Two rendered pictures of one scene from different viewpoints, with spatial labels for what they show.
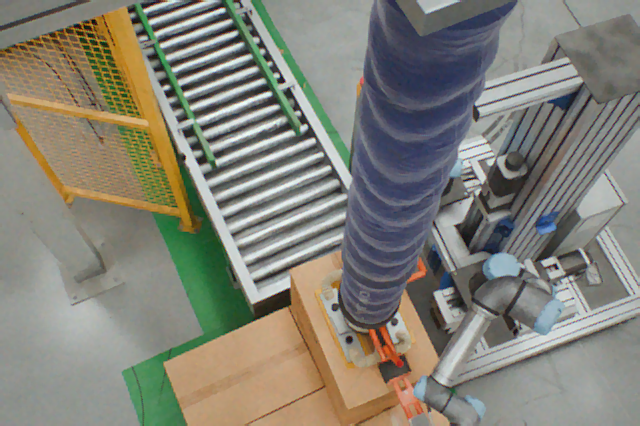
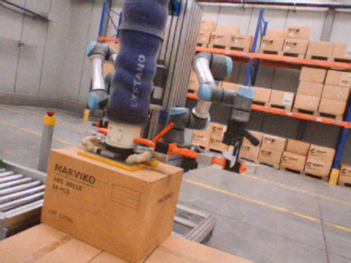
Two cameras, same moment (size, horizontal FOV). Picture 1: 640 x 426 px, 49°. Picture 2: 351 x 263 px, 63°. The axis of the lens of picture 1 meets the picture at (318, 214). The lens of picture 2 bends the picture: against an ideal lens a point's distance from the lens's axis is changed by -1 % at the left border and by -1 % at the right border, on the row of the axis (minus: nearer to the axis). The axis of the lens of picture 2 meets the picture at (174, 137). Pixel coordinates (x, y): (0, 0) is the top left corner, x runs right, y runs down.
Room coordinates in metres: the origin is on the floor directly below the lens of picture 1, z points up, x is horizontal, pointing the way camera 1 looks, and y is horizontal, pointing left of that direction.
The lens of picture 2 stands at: (-0.44, 0.68, 1.31)
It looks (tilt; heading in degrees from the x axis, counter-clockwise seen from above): 7 degrees down; 316
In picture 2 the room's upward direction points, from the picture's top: 11 degrees clockwise
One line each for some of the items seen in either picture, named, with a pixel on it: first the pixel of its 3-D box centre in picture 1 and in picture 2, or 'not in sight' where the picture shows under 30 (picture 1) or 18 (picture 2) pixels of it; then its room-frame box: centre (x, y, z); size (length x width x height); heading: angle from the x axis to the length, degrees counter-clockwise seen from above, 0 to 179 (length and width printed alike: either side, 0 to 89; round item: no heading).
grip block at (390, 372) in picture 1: (394, 368); (165, 147); (0.62, -0.30, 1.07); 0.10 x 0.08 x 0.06; 114
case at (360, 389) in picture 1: (360, 332); (113, 194); (0.84, -0.20, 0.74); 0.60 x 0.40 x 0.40; 24
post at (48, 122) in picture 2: (359, 144); (41, 175); (1.91, -0.20, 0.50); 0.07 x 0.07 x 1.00; 28
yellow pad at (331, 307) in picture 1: (341, 324); (110, 156); (0.81, -0.11, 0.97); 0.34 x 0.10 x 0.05; 24
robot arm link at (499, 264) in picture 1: (500, 272); (179, 117); (0.95, -0.67, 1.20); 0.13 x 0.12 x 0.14; 59
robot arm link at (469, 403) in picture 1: (463, 413); (231, 98); (0.41, -0.47, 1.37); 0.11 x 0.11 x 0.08; 59
